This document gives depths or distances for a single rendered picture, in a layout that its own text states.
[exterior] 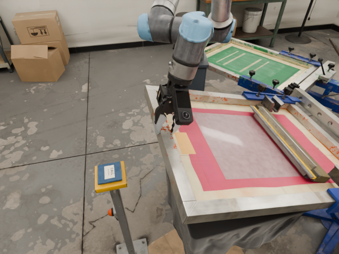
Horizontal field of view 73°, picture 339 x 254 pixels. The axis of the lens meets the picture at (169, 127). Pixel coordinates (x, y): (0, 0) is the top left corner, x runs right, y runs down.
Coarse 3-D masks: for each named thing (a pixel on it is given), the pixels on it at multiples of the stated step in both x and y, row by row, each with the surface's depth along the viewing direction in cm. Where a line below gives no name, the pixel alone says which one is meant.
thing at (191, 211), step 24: (192, 96) 99; (216, 96) 103; (240, 96) 109; (312, 120) 108; (168, 144) 69; (336, 144) 96; (168, 168) 64; (192, 192) 57; (312, 192) 69; (192, 216) 52; (216, 216) 55; (240, 216) 59
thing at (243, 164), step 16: (192, 144) 78; (208, 144) 80; (224, 144) 82; (240, 144) 85; (256, 144) 87; (272, 144) 90; (304, 144) 96; (192, 160) 72; (208, 160) 73; (224, 160) 75; (240, 160) 77; (256, 160) 80; (272, 160) 82; (288, 160) 85; (320, 160) 90; (208, 176) 68; (224, 176) 70; (240, 176) 71; (256, 176) 73; (272, 176) 75; (288, 176) 77
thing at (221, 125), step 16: (192, 112) 94; (208, 112) 97; (224, 112) 100; (240, 112) 104; (192, 128) 85; (208, 128) 88; (224, 128) 91; (240, 128) 94; (256, 128) 97; (288, 128) 104
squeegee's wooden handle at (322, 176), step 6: (258, 108) 103; (264, 108) 105; (270, 114) 102; (276, 120) 100; (282, 126) 97; (288, 132) 94; (294, 138) 92; (318, 168) 79; (318, 174) 75; (324, 174) 77; (312, 180) 76; (318, 180) 77; (324, 180) 78
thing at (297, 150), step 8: (264, 112) 99; (272, 120) 95; (264, 128) 97; (280, 128) 91; (272, 136) 93; (280, 136) 90; (288, 136) 87; (280, 144) 89; (288, 144) 86; (296, 144) 84; (288, 152) 86; (296, 152) 83; (304, 152) 81; (304, 160) 80; (312, 168) 77
